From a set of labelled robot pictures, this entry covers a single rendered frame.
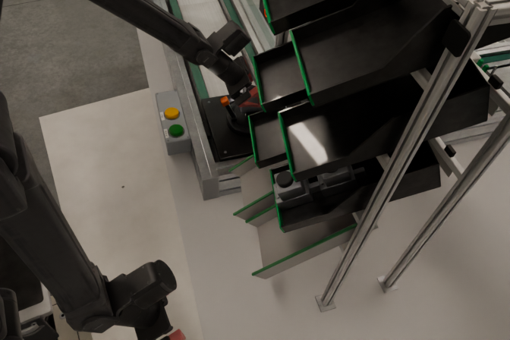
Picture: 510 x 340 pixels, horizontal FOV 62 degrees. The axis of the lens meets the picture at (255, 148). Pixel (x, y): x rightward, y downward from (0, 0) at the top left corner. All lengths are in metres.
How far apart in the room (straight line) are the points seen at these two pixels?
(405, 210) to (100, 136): 0.94
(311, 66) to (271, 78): 0.22
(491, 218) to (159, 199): 0.94
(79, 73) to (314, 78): 2.55
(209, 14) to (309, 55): 1.19
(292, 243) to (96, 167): 0.66
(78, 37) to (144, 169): 2.15
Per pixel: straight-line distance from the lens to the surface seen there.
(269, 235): 0.97
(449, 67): 0.50
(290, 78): 0.76
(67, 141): 1.41
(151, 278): 0.70
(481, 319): 1.22
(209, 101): 1.29
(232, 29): 1.01
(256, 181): 1.03
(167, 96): 1.33
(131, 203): 1.22
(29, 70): 3.14
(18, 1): 3.86
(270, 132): 0.89
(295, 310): 1.08
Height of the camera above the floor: 1.87
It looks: 50 degrees down
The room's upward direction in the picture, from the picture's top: 5 degrees clockwise
